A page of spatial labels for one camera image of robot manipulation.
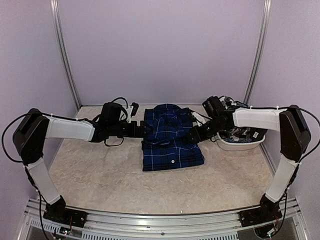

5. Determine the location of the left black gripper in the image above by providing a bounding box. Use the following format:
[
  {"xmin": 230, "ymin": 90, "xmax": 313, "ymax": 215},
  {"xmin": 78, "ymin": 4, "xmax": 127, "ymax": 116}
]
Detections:
[{"xmin": 109, "ymin": 120, "xmax": 154, "ymax": 138}]

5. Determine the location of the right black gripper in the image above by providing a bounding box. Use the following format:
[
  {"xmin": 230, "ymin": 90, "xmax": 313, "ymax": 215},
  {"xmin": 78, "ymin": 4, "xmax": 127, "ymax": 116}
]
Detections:
[{"xmin": 184, "ymin": 117, "xmax": 226, "ymax": 144}]

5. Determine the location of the blue plaid long sleeve shirt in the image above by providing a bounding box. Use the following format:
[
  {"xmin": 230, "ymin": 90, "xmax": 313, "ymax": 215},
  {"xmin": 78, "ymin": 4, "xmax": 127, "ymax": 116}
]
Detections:
[{"xmin": 141, "ymin": 103, "xmax": 205, "ymax": 172}]

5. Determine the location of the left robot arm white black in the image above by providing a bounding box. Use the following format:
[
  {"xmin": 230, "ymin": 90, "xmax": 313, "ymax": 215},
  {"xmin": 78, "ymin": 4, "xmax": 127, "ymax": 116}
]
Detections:
[{"xmin": 12, "ymin": 101, "xmax": 152, "ymax": 224}]

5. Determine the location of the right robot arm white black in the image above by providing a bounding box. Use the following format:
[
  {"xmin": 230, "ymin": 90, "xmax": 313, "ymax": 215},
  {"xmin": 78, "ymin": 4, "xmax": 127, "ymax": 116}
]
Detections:
[{"xmin": 185, "ymin": 96, "xmax": 312, "ymax": 227}]

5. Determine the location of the white plastic basin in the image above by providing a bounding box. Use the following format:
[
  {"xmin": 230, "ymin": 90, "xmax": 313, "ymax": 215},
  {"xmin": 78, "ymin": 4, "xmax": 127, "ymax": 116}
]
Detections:
[{"xmin": 214, "ymin": 134, "xmax": 266, "ymax": 152}]

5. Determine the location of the grey black patterned shirt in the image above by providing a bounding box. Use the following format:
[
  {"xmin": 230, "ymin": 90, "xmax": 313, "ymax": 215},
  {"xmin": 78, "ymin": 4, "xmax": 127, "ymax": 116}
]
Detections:
[{"xmin": 219, "ymin": 95, "xmax": 268, "ymax": 144}]

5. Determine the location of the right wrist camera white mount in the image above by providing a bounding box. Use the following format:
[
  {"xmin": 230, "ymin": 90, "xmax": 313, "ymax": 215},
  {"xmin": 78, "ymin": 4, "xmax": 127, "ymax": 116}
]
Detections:
[{"xmin": 191, "ymin": 111, "xmax": 207, "ymax": 127}]

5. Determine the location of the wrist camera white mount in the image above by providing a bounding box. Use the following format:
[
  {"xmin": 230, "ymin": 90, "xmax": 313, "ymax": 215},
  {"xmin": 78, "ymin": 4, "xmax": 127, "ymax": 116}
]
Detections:
[
  {"xmin": 126, "ymin": 102, "xmax": 139, "ymax": 124},
  {"xmin": 191, "ymin": 111, "xmax": 207, "ymax": 127}
]

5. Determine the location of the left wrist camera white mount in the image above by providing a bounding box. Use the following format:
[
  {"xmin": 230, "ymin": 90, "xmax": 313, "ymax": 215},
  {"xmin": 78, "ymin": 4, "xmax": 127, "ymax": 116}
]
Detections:
[{"xmin": 126, "ymin": 102, "xmax": 139, "ymax": 124}]

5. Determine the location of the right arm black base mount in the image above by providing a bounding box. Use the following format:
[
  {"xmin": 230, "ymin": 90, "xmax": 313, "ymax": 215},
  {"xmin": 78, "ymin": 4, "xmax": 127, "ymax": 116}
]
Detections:
[{"xmin": 239, "ymin": 207, "xmax": 283, "ymax": 228}]

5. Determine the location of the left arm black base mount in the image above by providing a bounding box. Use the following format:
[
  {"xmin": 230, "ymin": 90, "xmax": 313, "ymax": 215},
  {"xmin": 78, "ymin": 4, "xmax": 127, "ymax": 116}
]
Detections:
[{"xmin": 43, "ymin": 208, "xmax": 88, "ymax": 228}]

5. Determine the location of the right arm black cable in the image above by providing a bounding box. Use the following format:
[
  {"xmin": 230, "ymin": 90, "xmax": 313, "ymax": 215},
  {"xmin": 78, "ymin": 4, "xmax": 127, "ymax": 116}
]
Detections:
[{"xmin": 294, "ymin": 107, "xmax": 318, "ymax": 163}]

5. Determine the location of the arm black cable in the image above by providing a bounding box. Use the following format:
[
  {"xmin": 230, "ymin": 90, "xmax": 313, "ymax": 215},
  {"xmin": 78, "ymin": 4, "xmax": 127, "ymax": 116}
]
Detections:
[
  {"xmin": 294, "ymin": 107, "xmax": 318, "ymax": 163},
  {"xmin": 1, "ymin": 112, "xmax": 36, "ymax": 163}
]

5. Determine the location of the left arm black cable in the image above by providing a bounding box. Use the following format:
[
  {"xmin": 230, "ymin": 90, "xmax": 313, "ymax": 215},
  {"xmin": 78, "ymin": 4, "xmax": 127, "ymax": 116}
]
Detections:
[{"xmin": 1, "ymin": 112, "xmax": 36, "ymax": 163}]

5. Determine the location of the front aluminium rail base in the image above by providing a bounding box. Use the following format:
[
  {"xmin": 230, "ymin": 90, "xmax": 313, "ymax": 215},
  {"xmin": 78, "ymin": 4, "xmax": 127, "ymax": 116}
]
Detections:
[{"xmin": 18, "ymin": 199, "xmax": 308, "ymax": 240}]

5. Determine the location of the right aluminium frame post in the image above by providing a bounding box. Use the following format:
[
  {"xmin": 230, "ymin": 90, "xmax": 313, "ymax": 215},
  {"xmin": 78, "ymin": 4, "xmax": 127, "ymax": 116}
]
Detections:
[{"xmin": 243, "ymin": 0, "xmax": 272, "ymax": 104}]

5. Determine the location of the aluminium frame post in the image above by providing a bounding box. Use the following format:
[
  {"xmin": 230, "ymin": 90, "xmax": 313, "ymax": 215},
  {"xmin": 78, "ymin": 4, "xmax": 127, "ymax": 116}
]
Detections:
[
  {"xmin": 49, "ymin": 0, "xmax": 82, "ymax": 110},
  {"xmin": 243, "ymin": 0, "xmax": 272, "ymax": 104}
]

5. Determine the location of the left aluminium frame post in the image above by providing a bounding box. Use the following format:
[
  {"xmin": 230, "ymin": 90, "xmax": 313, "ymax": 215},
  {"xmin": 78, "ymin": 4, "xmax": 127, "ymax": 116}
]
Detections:
[{"xmin": 49, "ymin": 0, "xmax": 82, "ymax": 110}]

